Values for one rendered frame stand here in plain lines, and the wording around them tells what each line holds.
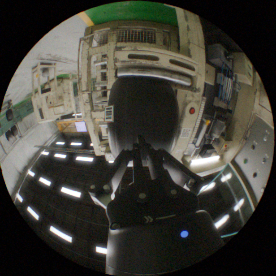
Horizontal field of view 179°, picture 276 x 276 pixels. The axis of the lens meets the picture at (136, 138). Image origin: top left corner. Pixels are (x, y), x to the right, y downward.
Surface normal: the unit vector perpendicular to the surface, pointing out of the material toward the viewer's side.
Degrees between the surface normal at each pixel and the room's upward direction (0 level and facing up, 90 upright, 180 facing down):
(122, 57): 90
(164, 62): 90
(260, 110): 90
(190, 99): 90
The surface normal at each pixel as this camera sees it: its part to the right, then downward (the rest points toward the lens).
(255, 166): -1.00, 0.00
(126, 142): 0.04, 0.45
